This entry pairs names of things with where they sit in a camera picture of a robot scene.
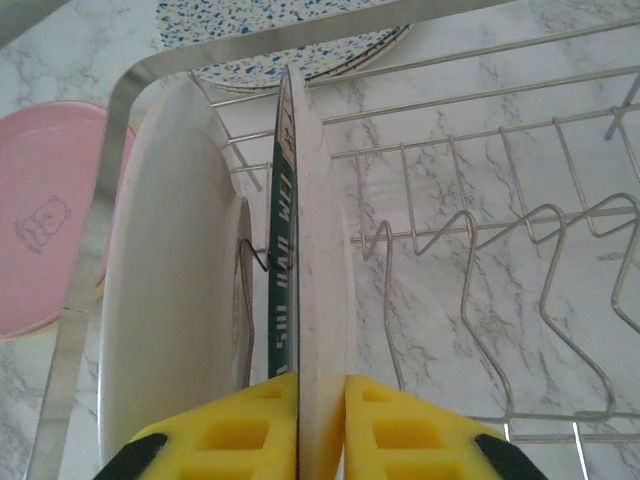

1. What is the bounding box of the white plate blue hatched rim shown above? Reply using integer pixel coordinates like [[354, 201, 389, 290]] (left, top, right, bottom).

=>
[[192, 22, 414, 94]]

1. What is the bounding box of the sunburst print white plate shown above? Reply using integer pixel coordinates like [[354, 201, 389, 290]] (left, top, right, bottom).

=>
[[97, 79, 256, 480]]

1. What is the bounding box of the metal wire dish rack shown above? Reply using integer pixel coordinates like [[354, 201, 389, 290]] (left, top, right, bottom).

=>
[[37, 7, 640, 480]]

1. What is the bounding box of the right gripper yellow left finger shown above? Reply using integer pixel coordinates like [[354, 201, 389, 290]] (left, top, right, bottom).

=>
[[102, 374, 301, 480]]

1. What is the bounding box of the pink plate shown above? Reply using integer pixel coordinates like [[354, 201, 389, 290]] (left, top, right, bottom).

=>
[[0, 99, 136, 341]]

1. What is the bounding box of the blue speckled white plate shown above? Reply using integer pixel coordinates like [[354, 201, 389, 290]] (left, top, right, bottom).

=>
[[157, 0, 401, 89]]

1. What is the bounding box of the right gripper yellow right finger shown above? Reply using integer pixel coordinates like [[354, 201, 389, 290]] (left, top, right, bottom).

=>
[[342, 374, 536, 480]]

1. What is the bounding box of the green rim printed plate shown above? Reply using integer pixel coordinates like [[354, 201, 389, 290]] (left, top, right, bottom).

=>
[[264, 62, 359, 480]]

